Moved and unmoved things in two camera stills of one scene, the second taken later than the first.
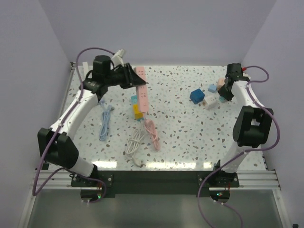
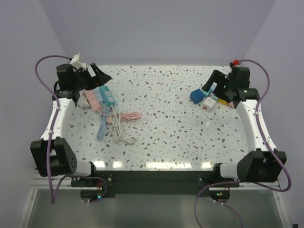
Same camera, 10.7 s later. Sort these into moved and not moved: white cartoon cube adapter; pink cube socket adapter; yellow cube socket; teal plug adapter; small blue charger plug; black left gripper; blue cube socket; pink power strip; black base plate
Moved: teal plug adapter; yellow cube socket; black left gripper; pink cube socket adapter; pink power strip; white cartoon cube adapter
Not moved: blue cube socket; black base plate; small blue charger plug
